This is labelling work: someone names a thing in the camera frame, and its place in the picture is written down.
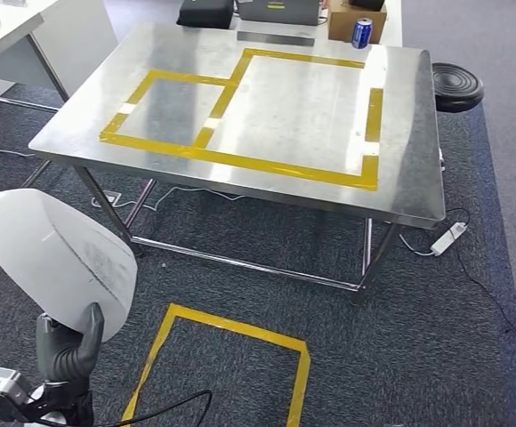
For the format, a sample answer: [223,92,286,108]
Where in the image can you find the blue drink can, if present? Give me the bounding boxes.
[350,17,373,50]

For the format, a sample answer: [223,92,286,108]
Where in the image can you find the yellow floor tape square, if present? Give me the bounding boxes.
[119,303,311,427]

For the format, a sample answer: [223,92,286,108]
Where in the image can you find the white power strip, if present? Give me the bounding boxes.
[430,222,469,258]

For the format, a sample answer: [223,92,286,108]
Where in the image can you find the white curved car part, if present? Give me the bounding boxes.
[0,188,138,343]

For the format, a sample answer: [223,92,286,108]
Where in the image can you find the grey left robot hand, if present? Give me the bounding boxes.
[35,302,106,384]

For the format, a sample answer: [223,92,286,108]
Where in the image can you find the brown cardboard box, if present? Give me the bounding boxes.
[326,0,387,45]

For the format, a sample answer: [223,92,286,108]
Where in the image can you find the black round stool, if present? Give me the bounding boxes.
[431,61,485,114]

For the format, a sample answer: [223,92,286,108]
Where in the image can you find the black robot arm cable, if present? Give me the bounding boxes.
[62,389,214,427]

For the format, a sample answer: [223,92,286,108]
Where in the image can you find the black zip case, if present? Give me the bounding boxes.
[176,0,235,30]

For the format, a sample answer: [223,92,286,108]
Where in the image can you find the grey laptop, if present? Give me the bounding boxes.
[235,0,321,27]

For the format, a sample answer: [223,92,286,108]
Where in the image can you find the black floor cable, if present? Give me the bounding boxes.
[445,205,516,356]

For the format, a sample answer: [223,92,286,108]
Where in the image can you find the steel workbench table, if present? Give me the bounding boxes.
[27,22,446,296]

